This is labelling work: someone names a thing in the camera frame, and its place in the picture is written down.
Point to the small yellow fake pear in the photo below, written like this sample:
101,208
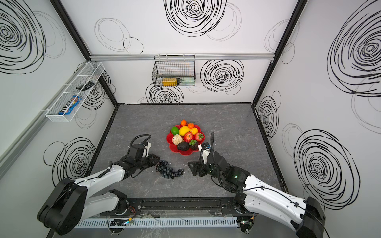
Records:
194,130

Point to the red fake apple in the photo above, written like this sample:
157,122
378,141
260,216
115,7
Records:
188,137

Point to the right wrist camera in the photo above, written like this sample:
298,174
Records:
204,152

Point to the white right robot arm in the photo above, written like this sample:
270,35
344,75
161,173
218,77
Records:
304,216

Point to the dark fake grape bunch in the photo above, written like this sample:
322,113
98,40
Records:
168,172

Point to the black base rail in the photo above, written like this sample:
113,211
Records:
223,205

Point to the black remote control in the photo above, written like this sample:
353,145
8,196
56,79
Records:
85,86

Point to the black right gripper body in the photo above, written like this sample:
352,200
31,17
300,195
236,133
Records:
201,169

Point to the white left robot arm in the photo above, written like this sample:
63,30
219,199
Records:
74,200

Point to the black wire wall basket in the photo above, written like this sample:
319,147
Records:
172,66

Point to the yellow fake lemon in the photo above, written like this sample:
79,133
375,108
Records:
184,130

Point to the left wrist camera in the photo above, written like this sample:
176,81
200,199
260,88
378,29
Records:
147,146

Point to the yellow box in basket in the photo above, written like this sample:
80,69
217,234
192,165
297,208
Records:
170,82

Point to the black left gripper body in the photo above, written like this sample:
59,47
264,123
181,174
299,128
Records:
147,160

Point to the red flower-shaped fruit bowl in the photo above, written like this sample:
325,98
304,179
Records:
174,147

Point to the white slotted cable duct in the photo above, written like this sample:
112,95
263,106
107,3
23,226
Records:
192,222

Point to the blue candy packet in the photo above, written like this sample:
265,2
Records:
70,105

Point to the green fake pepper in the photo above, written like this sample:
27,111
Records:
174,130

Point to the green box in basket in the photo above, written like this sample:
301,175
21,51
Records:
186,81

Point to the white wire wall shelf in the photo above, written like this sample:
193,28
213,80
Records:
92,99

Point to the dark fake avocado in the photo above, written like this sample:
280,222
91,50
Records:
183,146

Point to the green fake mangosteen half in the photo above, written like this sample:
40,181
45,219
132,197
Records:
194,145

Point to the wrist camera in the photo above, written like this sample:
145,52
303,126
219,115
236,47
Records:
147,146
204,152

